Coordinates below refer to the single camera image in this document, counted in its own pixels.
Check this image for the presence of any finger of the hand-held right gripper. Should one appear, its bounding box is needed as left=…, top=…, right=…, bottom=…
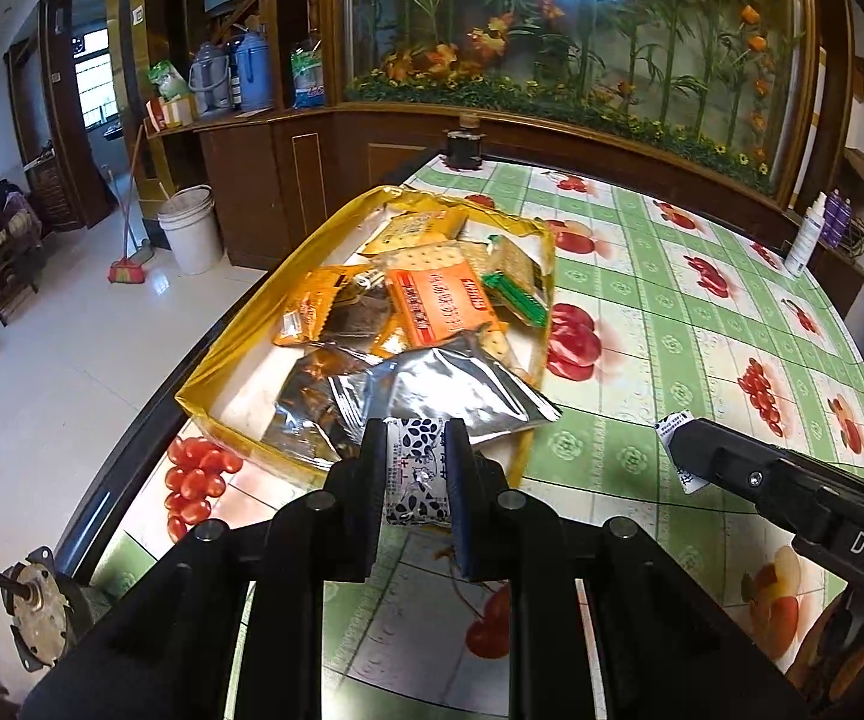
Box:
left=668, top=416, right=864, bottom=541

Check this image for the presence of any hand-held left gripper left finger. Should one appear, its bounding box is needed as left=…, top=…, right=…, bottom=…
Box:
left=19, top=418, right=388, bottom=720

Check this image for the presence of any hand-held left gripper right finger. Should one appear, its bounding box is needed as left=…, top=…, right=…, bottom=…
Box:
left=443, top=418, right=808, bottom=720

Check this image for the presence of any small black white candy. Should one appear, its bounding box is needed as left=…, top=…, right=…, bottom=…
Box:
left=383, top=418, right=452, bottom=530
left=655, top=410, right=704, bottom=496

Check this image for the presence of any silver sunflower seed packet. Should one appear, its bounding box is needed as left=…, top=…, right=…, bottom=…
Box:
left=261, top=349, right=373, bottom=470

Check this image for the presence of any dark silver foil packet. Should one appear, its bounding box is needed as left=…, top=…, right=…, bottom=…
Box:
left=327, top=334, right=562, bottom=451

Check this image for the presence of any white foam tray yellow tape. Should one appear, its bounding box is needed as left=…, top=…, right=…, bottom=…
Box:
left=175, top=185, right=557, bottom=492

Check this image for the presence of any clear sunflower seed packet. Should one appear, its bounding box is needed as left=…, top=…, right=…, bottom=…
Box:
left=318, top=286, right=395, bottom=350

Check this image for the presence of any large orange label cracker pack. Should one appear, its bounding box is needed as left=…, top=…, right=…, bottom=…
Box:
left=387, top=244, right=508, bottom=361

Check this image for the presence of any green wrapper cracker pack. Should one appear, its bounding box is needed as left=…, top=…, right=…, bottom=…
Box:
left=481, top=235, right=553, bottom=327

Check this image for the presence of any yellow cracker pack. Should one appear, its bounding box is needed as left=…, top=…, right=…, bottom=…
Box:
left=361, top=208, right=470, bottom=256

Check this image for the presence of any white spray bottle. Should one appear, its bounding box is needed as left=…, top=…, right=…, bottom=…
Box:
left=783, top=193, right=827, bottom=277

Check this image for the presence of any white plastic bucket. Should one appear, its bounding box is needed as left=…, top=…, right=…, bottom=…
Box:
left=157, top=185, right=224, bottom=276

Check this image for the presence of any red broom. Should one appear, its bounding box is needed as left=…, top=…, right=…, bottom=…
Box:
left=107, top=124, right=154, bottom=286

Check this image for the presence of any brown wooden cabinet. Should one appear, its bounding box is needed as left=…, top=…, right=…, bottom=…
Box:
left=143, top=101, right=864, bottom=320

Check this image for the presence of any silver gear motor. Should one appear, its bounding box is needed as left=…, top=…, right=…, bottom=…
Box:
left=0, top=546, right=92, bottom=672

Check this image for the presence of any dark jar with cork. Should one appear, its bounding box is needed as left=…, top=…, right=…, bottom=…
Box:
left=445, top=114, right=485, bottom=170

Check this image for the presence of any green blue plastic bag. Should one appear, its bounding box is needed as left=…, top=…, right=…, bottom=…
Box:
left=289, top=34, right=328, bottom=110

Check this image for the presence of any red white box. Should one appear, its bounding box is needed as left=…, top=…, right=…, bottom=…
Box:
left=145, top=96, right=199, bottom=132

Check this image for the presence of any blue thermos jug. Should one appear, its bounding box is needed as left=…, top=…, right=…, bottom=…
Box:
left=231, top=30, right=275, bottom=113

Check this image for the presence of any grey thermos jug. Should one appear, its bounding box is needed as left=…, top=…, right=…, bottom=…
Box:
left=188, top=43, right=236, bottom=115

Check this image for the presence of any green white bag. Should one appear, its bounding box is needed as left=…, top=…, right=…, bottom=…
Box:
left=148, top=60, right=193, bottom=102

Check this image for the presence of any glass cabinet with artificial flowers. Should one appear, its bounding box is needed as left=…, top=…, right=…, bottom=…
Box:
left=334, top=0, right=815, bottom=200

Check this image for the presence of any bright window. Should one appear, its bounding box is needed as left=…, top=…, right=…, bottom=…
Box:
left=72, top=28, right=114, bottom=125

